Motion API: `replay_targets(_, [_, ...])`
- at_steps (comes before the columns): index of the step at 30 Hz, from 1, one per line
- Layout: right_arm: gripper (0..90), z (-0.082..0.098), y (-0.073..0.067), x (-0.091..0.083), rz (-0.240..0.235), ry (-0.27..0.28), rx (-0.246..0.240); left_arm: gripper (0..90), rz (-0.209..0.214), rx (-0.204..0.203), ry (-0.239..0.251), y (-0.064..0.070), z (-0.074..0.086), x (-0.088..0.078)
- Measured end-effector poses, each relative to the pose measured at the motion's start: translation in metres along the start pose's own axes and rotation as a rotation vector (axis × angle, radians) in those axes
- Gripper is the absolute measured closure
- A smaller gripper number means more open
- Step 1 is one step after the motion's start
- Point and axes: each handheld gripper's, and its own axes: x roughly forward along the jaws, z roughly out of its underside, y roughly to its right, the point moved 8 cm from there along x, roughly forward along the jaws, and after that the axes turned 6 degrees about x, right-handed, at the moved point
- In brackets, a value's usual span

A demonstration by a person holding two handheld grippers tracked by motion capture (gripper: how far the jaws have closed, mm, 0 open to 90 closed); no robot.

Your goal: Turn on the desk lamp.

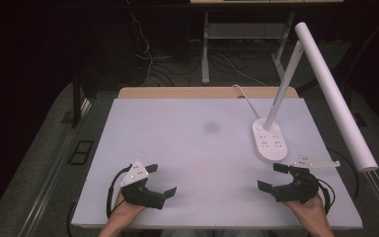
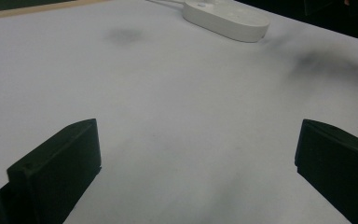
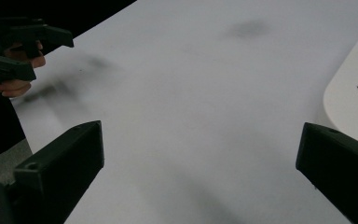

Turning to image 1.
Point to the person's left hand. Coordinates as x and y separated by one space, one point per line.
125 207

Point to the black rectangular floor frame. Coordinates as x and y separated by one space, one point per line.
81 152

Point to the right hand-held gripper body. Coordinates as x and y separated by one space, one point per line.
301 187

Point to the desk with grey metal frame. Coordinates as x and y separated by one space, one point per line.
206 49

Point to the black metal stand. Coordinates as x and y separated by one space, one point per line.
76 105

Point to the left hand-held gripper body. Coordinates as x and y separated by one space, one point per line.
135 174

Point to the white desk lamp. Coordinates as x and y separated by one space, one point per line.
329 92

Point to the person's right hand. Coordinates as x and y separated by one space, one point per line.
309 209

